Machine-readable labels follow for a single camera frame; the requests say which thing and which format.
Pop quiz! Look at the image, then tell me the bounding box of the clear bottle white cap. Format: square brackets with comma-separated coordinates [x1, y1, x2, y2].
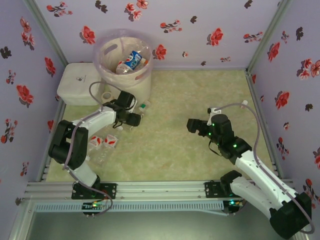
[117, 112, 145, 132]

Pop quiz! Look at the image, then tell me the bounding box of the blue label bottle blue cap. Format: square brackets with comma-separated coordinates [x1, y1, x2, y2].
[116, 49, 144, 75]

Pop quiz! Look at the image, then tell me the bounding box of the cream plastic bin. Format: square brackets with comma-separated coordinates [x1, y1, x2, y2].
[93, 28, 154, 100]

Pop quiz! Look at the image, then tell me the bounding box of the translucent pink bin liner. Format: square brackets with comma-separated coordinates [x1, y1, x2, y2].
[93, 28, 154, 81]

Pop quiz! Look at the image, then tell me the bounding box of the small clear bottle green cap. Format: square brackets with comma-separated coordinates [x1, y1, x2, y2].
[139, 100, 151, 113]

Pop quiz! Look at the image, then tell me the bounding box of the red white label bottle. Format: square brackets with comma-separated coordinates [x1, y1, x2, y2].
[97, 134, 119, 165]
[86, 135, 104, 162]

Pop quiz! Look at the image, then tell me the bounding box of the white storage box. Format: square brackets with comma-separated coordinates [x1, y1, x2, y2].
[56, 62, 106, 106]

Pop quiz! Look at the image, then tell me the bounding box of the grey right arm cable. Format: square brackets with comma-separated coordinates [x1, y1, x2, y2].
[213, 99, 316, 235]

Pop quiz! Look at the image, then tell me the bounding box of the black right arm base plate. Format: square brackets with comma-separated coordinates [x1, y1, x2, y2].
[204, 181, 234, 199]

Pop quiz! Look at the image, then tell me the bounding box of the black electronic device with wires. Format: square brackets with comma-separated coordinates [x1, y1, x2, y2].
[24, 180, 297, 201]

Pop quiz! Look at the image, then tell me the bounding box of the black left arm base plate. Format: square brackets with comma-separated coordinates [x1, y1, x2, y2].
[71, 182, 118, 200]

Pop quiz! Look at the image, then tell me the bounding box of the white slotted cable duct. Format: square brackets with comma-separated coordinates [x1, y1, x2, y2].
[33, 201, 225, 214]

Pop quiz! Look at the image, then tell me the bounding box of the aluminium corner post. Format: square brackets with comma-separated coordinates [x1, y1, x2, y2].
[246, 0, 293, 73]
[23, 0, 68, 66]

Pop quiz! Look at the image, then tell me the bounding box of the grey metal stand frame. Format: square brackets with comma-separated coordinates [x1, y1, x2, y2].
[7, 196, 312, 240]

